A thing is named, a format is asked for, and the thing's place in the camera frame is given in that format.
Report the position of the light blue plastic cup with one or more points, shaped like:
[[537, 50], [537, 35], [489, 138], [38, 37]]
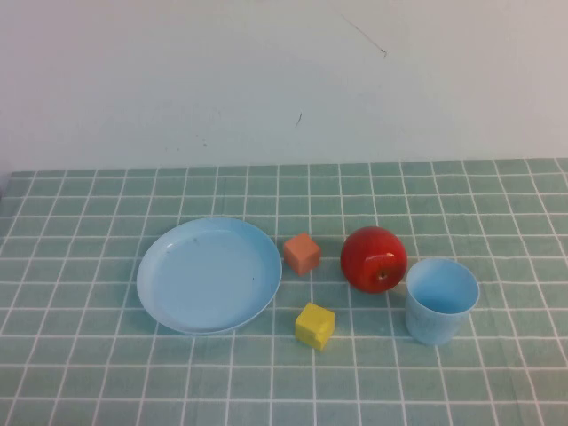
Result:
[[432, 326]]

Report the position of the light blue plastic plate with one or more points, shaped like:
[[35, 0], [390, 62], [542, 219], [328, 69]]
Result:
[[208, 279]]

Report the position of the orange cube block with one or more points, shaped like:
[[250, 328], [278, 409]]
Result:
[[302, 255]]

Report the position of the red apple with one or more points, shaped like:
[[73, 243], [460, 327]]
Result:
[[368, 257]]

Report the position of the yellow cube block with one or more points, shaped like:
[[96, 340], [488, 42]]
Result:
[[313, 326]]

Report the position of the green checkered tablecloth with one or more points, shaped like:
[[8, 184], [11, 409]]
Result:
[[133, 377]]

